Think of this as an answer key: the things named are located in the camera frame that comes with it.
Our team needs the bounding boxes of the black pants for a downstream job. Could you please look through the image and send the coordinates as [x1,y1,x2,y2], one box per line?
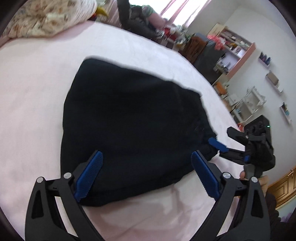
[61,58,217,207]

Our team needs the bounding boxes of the right hand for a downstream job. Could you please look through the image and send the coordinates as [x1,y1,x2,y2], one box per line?
[239,170,270,193]

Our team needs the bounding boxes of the pink bookshelf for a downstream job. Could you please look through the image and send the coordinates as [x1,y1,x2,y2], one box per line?
[207,23,256,80]

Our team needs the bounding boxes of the wooden chair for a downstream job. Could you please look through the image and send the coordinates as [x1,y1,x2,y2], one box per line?
[179,35,208,64]

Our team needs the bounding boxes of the pink curtain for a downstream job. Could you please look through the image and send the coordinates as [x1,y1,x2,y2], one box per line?
[160,0,211,27]

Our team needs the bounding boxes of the dark clothes pile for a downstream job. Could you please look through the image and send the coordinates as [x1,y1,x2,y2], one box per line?
[117,0,165,40]

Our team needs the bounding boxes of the yellow red toy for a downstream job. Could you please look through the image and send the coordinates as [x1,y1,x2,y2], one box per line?
[89,6,109,21]

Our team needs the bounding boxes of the rolled floral duvet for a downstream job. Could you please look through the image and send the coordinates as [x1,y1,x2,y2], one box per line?
[1,0,97,39]

